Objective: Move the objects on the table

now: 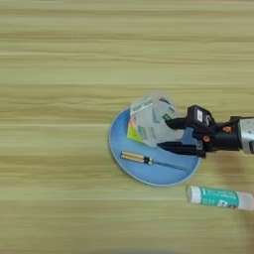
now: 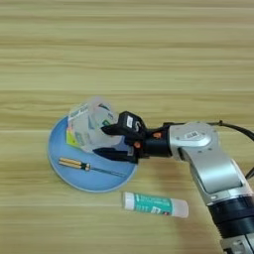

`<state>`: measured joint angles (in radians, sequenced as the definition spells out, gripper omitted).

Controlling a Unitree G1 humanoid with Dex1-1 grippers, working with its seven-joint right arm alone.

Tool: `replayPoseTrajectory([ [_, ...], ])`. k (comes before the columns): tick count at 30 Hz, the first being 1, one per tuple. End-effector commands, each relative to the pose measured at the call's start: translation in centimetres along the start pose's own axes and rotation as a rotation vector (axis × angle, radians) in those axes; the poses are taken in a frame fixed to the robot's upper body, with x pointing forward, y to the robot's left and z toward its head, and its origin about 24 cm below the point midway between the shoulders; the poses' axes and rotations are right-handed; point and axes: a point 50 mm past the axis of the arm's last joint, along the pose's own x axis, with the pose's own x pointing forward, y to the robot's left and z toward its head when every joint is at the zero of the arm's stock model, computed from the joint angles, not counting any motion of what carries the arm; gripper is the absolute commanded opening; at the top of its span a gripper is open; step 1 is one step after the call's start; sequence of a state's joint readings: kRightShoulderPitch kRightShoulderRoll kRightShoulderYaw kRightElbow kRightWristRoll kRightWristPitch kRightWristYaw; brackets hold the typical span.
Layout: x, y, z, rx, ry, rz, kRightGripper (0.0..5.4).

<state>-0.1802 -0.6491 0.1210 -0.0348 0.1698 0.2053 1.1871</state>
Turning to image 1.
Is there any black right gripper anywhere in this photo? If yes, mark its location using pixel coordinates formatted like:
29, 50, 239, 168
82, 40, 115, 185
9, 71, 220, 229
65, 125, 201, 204
156, 115, 242, 159

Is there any clear adhesive tape roll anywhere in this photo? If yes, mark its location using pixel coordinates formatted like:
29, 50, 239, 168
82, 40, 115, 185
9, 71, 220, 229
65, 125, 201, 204
127, 91, 186, 148

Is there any orange green puzzle cube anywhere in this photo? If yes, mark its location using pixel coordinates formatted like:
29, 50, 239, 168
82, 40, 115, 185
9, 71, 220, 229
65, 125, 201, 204
126, 115, 147, 144

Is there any white teal glue stick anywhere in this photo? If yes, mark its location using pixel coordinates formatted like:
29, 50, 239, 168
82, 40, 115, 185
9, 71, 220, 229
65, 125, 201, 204
186, 185, 254, 212

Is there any blue round plate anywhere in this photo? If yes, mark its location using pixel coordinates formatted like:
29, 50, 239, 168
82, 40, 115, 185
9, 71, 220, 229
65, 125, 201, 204
107, 106, 202, 188

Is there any yellow handled small screwdriver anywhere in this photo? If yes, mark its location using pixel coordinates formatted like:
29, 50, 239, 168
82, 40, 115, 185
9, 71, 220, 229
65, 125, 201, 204
120, 151, 190, 172

